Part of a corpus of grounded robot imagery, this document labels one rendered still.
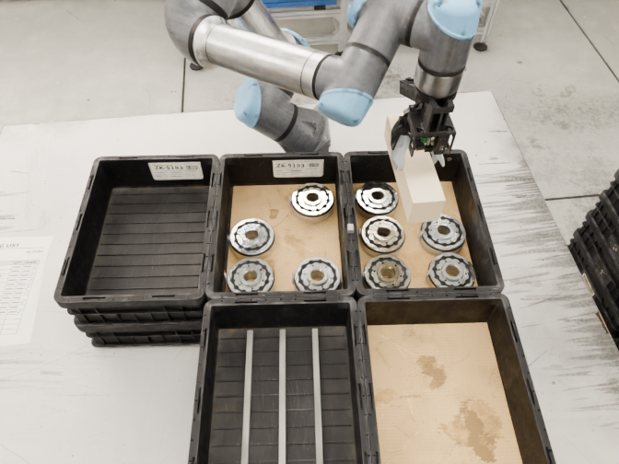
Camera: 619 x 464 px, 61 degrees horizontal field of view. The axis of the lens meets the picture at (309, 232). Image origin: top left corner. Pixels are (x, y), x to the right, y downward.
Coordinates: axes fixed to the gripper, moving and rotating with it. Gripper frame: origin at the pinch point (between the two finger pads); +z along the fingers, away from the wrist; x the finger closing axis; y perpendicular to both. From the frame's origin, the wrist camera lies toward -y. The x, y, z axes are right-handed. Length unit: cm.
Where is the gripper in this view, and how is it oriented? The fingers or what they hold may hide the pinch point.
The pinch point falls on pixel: (413, 160)
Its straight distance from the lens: 105.8
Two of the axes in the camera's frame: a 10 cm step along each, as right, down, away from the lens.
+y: 1.1, 8.1, -5.8
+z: 0.0, 5.8, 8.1
